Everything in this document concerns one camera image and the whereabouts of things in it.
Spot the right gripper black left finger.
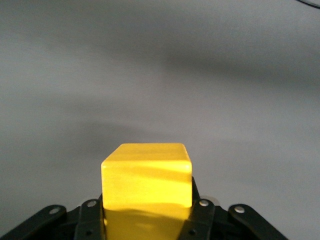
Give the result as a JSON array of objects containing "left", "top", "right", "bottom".
[{"left": 0, "top": 193, "right": 107, "bottom": 240}]

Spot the yellow cube block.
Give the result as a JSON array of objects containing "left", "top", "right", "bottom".
[{"left": 100, "top": 142, "right": 193, "bottom": 240}]

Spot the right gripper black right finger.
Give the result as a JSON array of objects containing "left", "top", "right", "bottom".
[{"left": 178, "top": 176, "right": 290, "bottom": 240}]

